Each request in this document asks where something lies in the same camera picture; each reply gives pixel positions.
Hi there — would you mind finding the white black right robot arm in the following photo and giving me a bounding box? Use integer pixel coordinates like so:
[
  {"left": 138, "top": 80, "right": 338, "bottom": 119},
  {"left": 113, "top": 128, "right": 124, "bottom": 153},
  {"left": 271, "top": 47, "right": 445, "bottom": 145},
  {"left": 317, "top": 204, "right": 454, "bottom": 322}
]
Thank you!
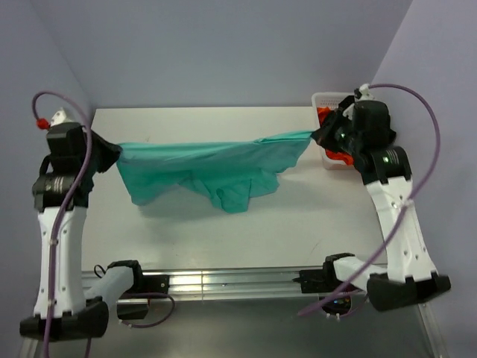
[{"left": 312, "top": 94, "right": 451, "bottom": 312}]

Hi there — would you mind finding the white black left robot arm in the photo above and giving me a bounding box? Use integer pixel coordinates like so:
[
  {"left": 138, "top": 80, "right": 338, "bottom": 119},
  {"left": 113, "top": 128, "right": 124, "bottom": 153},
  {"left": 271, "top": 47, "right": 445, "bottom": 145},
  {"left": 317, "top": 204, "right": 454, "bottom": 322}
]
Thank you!
[{"left": 19, "top": 109, "right": 145, "bottom": 342}]

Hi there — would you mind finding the black t shirt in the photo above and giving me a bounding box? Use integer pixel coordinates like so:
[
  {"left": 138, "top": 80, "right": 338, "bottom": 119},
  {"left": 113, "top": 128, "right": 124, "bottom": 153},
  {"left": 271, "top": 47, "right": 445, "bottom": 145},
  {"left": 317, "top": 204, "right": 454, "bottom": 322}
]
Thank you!
[{"left": 351, "top": 105, "right": 396, "bottom": 151}]

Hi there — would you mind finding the teal t shirt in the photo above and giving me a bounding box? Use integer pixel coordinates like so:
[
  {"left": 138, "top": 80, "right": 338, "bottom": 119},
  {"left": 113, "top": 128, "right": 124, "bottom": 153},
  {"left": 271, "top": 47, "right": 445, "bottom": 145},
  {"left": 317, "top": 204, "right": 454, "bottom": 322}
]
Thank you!
[{"left": 116, "top": 131, "right": 312, "bottom": 213}]

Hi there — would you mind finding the aluminium table frame rail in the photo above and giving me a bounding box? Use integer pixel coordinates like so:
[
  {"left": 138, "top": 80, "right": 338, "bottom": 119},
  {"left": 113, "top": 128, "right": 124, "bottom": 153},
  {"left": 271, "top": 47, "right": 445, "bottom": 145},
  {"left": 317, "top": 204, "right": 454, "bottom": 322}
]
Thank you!
[{"left": 22, "top": 267, "right": 447, "bottom": 357}]

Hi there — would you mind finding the orange t shirt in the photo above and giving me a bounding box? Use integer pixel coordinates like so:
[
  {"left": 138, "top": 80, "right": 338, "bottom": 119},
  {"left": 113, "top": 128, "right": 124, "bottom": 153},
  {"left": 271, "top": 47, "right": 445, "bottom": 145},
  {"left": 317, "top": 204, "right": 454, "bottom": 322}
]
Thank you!
[{"left": 317, "top": 107, "right": 353, "bottom": 166}]

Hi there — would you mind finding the white perforated plastic basket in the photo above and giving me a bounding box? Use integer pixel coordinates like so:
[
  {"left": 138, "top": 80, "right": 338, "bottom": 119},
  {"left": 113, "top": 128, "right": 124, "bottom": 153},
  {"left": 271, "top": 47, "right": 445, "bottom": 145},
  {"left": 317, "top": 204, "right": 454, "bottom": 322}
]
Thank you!
[{"left": 312, "top": 92, "right": 353, "bottom": 170}]

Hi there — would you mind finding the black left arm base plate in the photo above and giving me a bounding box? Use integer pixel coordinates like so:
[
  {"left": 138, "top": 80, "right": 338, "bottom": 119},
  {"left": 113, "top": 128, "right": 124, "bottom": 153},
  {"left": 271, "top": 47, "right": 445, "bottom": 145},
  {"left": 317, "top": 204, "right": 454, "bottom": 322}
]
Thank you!
[{"left": 120, "top": 274, "right": 170, "bottom": 299}]

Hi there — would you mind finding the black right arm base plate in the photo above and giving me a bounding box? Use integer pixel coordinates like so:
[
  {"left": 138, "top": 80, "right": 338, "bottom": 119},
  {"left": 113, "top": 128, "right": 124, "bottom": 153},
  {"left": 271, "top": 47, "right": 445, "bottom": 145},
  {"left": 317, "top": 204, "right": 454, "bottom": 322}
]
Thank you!
[{"left": 293, "top": 268, "right": 336, "bottom": 294}]

